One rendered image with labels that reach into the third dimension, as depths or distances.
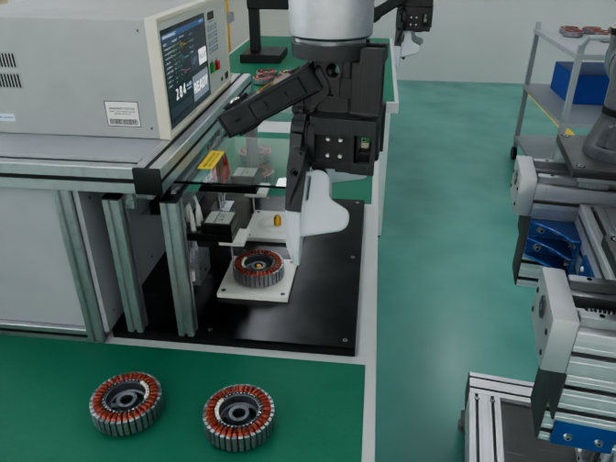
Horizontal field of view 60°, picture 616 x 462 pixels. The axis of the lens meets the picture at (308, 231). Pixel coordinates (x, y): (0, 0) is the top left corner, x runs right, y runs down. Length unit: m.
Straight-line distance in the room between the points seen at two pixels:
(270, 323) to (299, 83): 0.65
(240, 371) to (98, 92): 0.55
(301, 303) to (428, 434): 0.93
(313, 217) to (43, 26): 0.68
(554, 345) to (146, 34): 0.78
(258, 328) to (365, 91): 0.66
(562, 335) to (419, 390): 1.30
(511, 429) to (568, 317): 0.96
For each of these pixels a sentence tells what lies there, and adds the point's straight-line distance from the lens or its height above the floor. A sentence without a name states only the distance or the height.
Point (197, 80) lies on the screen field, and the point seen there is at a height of 1.18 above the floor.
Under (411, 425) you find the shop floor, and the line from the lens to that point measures 1.94.
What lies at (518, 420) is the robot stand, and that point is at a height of 0.21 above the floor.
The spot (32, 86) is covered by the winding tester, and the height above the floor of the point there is 1.20.
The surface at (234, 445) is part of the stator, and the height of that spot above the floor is 0.77.
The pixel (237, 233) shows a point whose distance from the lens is 1.16.
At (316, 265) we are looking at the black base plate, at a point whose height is 0.77.
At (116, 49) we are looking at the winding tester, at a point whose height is 1.27.
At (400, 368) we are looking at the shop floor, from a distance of 2.13.
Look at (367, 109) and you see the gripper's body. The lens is 0.50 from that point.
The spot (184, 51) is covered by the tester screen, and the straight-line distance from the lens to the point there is 1.09.
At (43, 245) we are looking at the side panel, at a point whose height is 0.95.
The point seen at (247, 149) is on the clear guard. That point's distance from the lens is 1.08.
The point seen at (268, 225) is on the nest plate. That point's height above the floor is 0.78.
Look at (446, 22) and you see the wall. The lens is 6.39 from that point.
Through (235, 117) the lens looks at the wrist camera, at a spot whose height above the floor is 1.28.
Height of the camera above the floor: 1.43
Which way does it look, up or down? 29 degrees down
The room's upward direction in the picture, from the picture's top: straight up
